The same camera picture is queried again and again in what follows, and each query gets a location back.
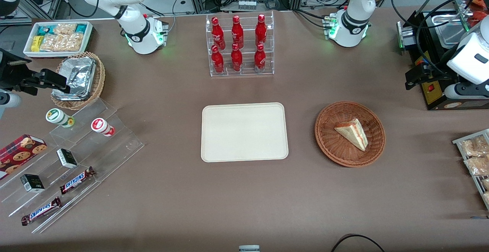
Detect grey metal box green light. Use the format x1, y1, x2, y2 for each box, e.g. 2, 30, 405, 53
396, 21, 417, 56

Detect clear acrylic bottle rack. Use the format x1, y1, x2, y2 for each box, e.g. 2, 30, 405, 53
206, 11, 275, 78

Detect tray of packaged snacks right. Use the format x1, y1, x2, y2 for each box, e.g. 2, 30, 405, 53
452, 128, 489, 211

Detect cream plastic tray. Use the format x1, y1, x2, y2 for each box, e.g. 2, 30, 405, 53
201, 102, 289, 163

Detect small clear rice cracker bag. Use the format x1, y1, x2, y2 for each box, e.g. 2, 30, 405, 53
53, 23, 78, 36

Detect black cable loop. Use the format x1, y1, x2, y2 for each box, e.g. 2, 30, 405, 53
330, 234, 386, 252

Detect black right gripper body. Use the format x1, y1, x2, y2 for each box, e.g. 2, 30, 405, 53
0, 49, 37, 91

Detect silver foil pack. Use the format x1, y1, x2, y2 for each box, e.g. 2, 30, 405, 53
58, 56, 96, 93
52, 87, 91, 101

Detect small black box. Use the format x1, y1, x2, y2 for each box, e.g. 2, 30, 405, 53
56, 148, 78, 169
20, 174, 45, 193

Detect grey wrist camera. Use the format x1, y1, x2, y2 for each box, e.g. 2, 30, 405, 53
443, 83, 489, 100
0, 91, 22, 119

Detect red cola bottle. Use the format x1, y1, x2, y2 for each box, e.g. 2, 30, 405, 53
211, 45, 225, 74
211, 16, 226, 50
254, 44, 267, 73
255, 14, 267, 47
230, 43, 243, 72
231, 15, 245, 49

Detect green lid snack cup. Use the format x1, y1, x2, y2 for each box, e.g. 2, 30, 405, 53
45, 108, 75, 128

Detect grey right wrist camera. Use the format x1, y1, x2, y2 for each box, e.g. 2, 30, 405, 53
0, 91, 22, 119

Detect light wicker basket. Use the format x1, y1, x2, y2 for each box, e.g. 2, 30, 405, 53
50, 51, 106, 111

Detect red cookie box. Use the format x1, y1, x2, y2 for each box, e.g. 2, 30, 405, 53
0, 134, 48, 180

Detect black hot food display case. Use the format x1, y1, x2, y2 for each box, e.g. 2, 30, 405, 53
397, 0, 489, 111

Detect white rectangular snack bin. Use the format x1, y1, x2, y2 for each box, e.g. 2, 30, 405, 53
23, 21, 94, 59

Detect triangular sandwich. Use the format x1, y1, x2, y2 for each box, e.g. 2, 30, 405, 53
334, 118, 369, 152

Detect clear acrylic stepped display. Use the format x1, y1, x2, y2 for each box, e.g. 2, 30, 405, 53
0, 98, 145, 234

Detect brown round wicker basket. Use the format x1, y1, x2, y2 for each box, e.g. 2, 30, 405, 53
314, 101, 386, 168

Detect Snickers chocolate bar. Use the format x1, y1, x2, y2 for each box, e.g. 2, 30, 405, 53
21, 197, 62, 226
59, 166, 96, 195

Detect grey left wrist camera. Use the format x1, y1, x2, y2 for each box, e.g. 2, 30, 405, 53
443, 83, 489, 100

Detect red lid snack cup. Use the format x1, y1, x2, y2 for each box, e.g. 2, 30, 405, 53
91, 117, 115, 137

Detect large clear rice cracker bag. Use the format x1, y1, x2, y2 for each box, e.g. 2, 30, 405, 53
40, 33, 83, 52

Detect stainless steel pan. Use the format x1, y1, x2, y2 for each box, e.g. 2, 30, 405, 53
429, 12, 471, 49

